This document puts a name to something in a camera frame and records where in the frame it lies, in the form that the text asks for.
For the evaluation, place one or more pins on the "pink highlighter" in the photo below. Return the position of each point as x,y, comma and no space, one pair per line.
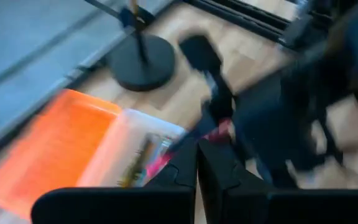
158,165

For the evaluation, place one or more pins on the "white globe lamp black base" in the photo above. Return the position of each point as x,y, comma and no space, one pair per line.
141,68

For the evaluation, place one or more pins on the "black aluminium table frame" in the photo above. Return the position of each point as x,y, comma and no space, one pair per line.
244,18

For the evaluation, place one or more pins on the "yellow pencil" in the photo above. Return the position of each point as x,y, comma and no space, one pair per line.
137,165

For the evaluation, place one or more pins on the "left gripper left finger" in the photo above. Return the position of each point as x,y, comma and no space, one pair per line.
120,205

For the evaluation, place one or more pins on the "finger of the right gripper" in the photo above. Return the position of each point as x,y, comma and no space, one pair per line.
200,53

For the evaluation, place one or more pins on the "clear supply box orange lid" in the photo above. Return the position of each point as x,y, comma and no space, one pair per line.
57,140

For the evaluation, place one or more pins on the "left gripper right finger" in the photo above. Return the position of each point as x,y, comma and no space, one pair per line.
259,208

